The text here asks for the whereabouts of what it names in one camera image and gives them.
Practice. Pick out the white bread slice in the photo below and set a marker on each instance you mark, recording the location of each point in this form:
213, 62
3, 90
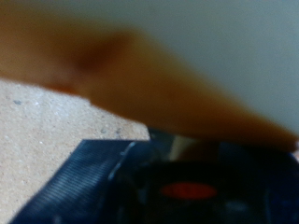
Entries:
155, 93

